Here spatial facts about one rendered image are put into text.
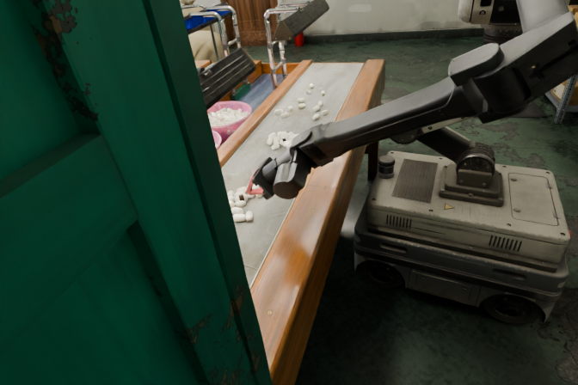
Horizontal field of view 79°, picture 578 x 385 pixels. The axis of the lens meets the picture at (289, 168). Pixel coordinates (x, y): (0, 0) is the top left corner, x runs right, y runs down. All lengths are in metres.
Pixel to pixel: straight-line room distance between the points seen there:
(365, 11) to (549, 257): 4.61
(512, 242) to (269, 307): 0.96
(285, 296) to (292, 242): 0.15
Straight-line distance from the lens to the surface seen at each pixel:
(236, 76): 1.02
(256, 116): 1.50
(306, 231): 0.88
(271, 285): 0.78
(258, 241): 0.91
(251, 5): 5.89
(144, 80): 0.22
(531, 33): 0.59
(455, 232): 1.45
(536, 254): 1.50
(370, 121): 0.67
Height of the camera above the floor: 1.37
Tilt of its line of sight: 33 degrees down
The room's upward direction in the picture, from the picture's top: 7 degrees counter-clockwise
